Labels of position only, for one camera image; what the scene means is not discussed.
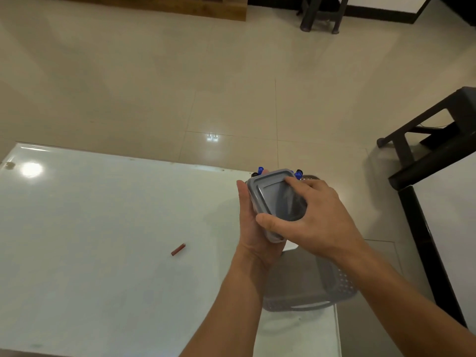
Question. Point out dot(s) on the person's right thumb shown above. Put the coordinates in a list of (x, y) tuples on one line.
[(273, 221)]

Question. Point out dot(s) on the grey lidded plastic container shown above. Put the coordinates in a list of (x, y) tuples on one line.
[(277, 198)]

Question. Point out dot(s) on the person's right hand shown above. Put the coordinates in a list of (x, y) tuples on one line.
[(323, 223)]

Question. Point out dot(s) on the person's left forearm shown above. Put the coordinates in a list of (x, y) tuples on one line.
[(230, 308)]

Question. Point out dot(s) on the person's left thumb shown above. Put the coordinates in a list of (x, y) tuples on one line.
[(244, 198)]

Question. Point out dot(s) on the person's left hand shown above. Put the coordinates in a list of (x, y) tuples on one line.
[(253, 237)]

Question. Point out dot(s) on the black bench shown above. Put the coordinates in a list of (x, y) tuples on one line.
[(438, 118)]

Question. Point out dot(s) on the person's right forearm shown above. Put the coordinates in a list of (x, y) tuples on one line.
[(401, 304)]

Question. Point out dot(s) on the black framed white table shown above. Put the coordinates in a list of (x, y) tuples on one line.
[(420, 226)]

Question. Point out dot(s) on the small red stick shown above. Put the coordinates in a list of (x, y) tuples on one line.
[(178, 249)]

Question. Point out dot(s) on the small blue black cap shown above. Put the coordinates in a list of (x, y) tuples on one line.
[(298, 174), (260, 170)]

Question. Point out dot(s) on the grey plastic basket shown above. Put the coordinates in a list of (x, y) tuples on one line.
[(301, 282)]

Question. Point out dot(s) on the black stool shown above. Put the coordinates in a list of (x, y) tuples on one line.
[(323, 11)]

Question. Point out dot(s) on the brown wooden cabinet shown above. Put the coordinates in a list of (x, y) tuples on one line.
[(167, 5)]

